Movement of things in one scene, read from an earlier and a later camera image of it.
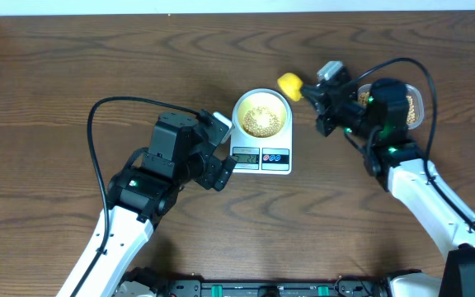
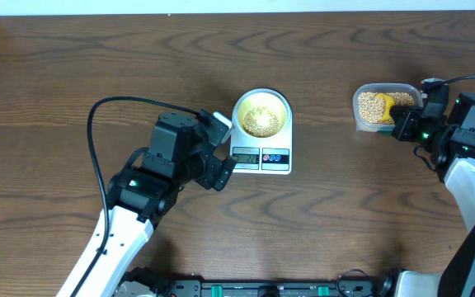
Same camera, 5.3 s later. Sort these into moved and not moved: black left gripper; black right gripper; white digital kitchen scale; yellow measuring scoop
Moved: black right gripper; yellow measuring scoop
Not moved: white digital kitchen scale; black left gripper
